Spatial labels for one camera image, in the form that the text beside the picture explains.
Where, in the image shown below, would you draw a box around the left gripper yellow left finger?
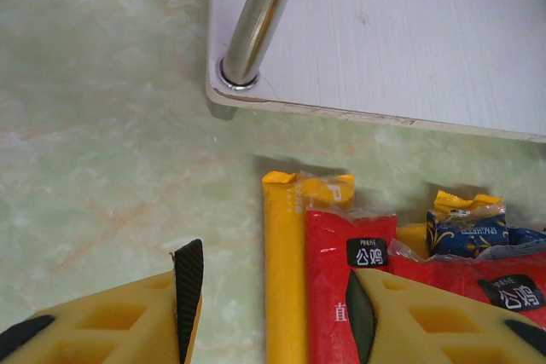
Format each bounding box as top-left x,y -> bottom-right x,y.
0,239 -> 205,364

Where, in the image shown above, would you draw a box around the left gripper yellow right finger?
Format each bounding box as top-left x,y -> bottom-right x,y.
345,269 -> 546,364

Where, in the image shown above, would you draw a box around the red spaghetti bag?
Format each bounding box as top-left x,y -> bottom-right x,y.
303,206 -> 400,364
386,238 -> 546,331

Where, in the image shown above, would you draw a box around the yellow spaghetti bag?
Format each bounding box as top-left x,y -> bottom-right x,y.
260,170 -> 357,364
395,222 -> 430,258
433,189 -> 504,214

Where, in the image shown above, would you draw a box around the blue spaghetti bag gold ornaments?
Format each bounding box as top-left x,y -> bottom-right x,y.
425,205 -> 511,261

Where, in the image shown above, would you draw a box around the blue spaghetti bag with portrait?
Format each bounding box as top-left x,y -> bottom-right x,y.
505,223 -> 546,257

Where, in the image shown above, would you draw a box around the white two-tier shelf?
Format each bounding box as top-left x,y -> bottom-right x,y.
204,0 -> 546,144

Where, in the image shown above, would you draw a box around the chrome shelf leg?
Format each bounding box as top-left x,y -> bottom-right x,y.
217,0 -> 306,93

